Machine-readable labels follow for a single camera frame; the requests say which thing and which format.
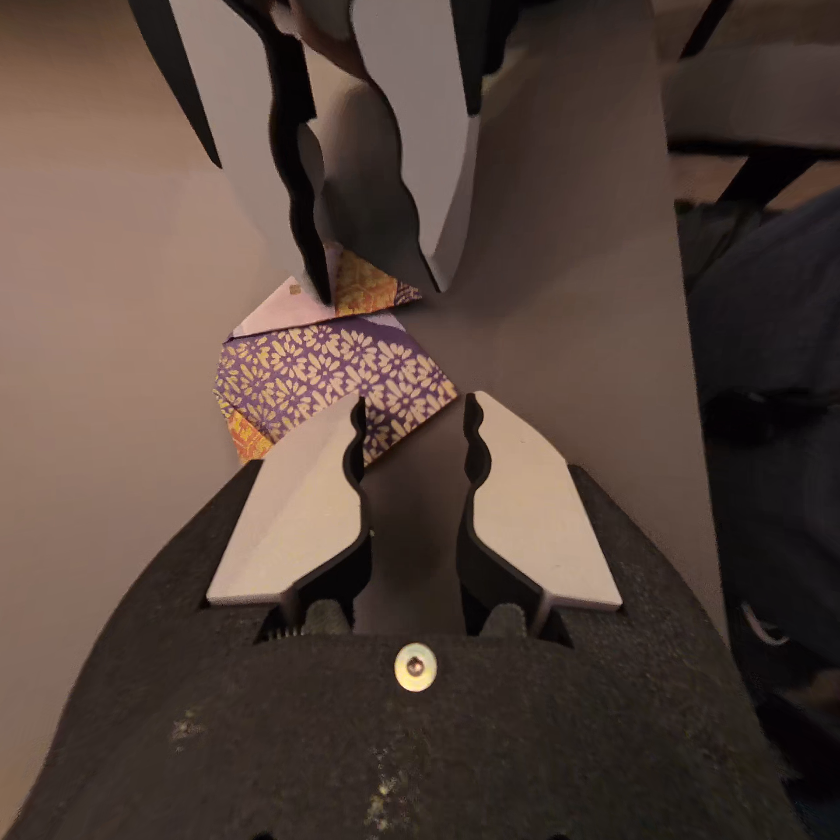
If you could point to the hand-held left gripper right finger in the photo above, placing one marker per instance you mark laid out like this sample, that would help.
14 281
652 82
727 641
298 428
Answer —
538 525

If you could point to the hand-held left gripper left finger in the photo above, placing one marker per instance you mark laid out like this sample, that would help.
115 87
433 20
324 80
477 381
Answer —
295 525

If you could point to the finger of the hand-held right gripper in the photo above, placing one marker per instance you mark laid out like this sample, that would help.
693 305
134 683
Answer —
236 105
426 118

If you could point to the patterned purple orange origami paper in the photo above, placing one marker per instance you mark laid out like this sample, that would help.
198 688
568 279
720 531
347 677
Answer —
308 367

